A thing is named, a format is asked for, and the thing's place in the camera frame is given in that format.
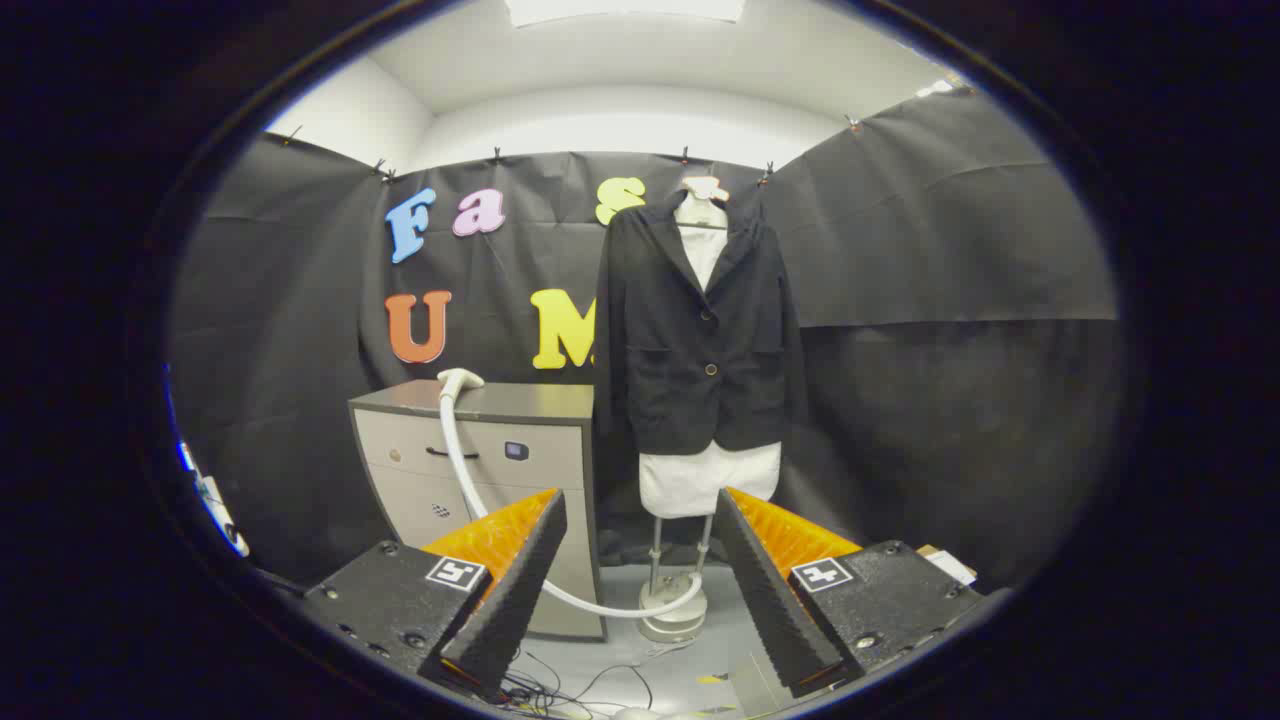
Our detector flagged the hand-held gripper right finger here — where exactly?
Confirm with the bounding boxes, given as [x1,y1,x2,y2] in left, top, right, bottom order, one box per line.
[712,487,986,699]

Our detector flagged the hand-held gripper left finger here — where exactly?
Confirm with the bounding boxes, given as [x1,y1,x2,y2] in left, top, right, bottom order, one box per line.
[300,488,569,701]

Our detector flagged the black suit jacket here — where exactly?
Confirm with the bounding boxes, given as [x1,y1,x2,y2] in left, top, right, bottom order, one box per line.
[593,190,807,457]

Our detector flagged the white mannequin on stand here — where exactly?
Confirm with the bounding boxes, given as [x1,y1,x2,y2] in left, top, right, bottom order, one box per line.
[637,176,783,643]

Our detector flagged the cardboard box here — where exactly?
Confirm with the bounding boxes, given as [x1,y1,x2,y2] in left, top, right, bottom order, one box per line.
[915,544,979,589]

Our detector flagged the grey drawer cabinet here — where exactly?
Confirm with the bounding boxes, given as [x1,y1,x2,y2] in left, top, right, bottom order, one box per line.
[348,379,608,642]

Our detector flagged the black backdrop cloth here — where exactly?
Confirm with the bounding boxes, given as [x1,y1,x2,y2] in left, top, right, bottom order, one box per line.
[165,88,1121,591]

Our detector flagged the row of backdrop clips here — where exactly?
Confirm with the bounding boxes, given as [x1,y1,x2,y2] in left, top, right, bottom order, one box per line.
[282,115,863,183]

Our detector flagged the bundle of black floor cables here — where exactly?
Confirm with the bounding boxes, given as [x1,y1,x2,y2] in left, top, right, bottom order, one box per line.
[498,648,656,719]

